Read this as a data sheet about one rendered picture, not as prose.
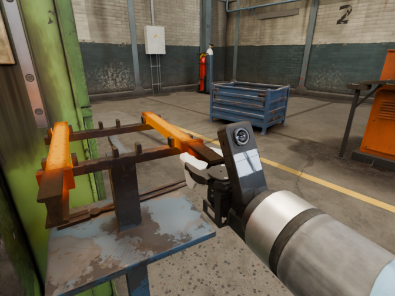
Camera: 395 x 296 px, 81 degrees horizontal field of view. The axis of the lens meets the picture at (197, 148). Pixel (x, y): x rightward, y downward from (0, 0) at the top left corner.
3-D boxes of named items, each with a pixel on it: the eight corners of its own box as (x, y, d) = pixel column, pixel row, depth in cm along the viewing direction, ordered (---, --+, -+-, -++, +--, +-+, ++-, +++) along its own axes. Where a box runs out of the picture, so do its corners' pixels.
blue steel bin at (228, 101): (285, 124, 423) (291, 84, 396) (264, 135, 369) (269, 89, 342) (232, 113, 499) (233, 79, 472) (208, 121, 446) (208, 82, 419)
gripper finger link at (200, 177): (178, 172, 40) (214, 193, 34) (177, 164, 39) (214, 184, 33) (198, 164, 43) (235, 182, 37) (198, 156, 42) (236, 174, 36)
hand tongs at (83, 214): (221, 168, 96) (221, 165, 96) (228, 172, 93) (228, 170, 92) (56, 222, 65) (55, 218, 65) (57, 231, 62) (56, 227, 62)
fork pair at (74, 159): (78, 165, 43) (76, 155, 42) (43, 172, 40) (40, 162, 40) (73, 131, 61) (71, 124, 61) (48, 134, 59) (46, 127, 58)
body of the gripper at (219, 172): (198, 208, 40) (243, 258, 30) (199, 164, 37) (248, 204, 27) (234, 197, 44) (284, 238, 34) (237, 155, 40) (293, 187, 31)
